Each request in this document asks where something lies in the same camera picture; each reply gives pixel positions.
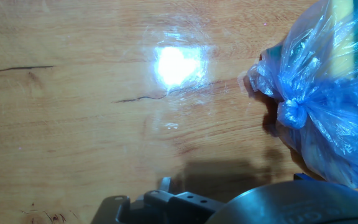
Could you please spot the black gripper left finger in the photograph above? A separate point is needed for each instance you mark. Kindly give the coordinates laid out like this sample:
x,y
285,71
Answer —
x,y
172,208

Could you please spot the blue translucent plastic bag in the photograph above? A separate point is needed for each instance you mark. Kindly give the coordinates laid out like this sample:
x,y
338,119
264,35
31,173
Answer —
x,y
322,109

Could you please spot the yellow green scouring sponge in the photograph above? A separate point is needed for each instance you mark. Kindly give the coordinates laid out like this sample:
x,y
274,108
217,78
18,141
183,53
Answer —
x,y
340,37

